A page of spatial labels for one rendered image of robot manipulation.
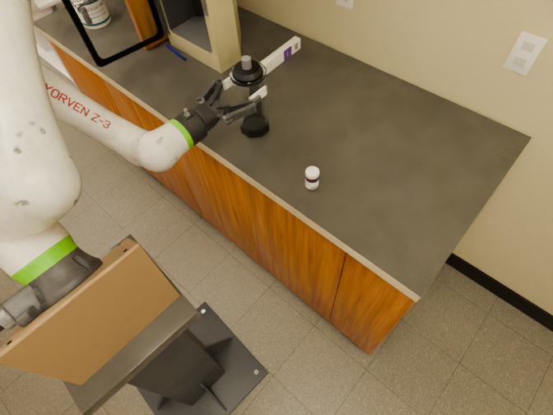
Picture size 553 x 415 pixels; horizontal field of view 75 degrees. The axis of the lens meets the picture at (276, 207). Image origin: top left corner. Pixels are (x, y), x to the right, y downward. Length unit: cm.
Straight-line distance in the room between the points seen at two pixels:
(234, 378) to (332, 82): 136
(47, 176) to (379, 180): 85
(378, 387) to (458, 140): 113
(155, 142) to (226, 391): 124
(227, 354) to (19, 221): 132
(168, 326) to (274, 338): 98
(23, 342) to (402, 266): 83
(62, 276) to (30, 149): 26
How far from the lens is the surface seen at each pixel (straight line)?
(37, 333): 77
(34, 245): 82
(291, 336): 187
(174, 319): 96
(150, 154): 97
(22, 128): 74
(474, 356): 203
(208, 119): 103
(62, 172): 70
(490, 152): 132
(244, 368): 184
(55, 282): 82
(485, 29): 134
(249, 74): 109
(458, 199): 116
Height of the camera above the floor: 182
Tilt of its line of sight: 57 degrees down
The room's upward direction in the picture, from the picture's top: 5 degrees counter-clockwise
